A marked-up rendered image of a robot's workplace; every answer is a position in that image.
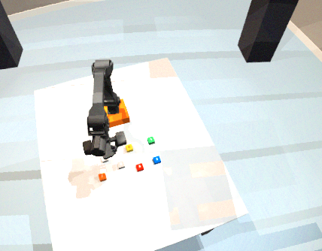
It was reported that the small yellow block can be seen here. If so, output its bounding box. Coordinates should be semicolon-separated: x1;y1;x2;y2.
125;144;133;153

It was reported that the green digit block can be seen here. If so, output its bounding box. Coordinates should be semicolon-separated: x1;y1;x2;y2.
147;137;155;145

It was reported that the blue block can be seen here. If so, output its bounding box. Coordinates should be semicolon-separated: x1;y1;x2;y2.
153;156;161;165

